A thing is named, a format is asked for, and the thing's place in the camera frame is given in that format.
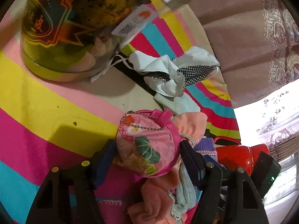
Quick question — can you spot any mauve curtain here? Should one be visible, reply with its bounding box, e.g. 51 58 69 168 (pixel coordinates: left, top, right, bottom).
187 0 299 109

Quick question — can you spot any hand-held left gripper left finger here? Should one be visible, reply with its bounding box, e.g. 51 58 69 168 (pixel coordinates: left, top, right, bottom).
26 139 117 224

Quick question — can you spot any pink floral round pouch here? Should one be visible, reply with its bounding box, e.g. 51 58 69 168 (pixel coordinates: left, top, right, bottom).
116 108 181 178

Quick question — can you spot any pink fluffy sock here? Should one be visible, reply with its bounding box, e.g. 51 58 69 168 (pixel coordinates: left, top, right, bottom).
172 112 208 145
127 168 187 224
79 37 122 71

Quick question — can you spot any white checkered face mask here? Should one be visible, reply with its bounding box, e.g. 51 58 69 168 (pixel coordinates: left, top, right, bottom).
90 46 221 97

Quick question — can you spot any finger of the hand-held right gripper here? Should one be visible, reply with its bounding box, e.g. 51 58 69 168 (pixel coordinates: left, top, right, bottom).
206 155 228 169

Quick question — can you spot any light green herringbone sock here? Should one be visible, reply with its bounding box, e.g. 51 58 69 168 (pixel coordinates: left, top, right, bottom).
153 92 201 116

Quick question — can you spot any magenta knit sock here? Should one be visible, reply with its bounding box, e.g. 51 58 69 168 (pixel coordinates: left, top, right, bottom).
93 166 143 224

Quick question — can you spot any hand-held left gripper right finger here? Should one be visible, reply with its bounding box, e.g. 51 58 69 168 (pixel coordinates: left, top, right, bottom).
179 139 269 224

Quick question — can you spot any purple knit sock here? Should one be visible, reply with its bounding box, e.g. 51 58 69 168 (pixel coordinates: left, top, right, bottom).
194 138 219 162

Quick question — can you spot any rainbow striped blanket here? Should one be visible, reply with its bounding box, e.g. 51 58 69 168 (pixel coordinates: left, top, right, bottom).
0 0 241 224

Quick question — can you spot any clear jar with gold lid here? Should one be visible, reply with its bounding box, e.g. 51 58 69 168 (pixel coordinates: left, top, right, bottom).
20 0 195 83

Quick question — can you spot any floral sheer window curtain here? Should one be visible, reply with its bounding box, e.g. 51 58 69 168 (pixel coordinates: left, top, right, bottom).
234 79 299 206

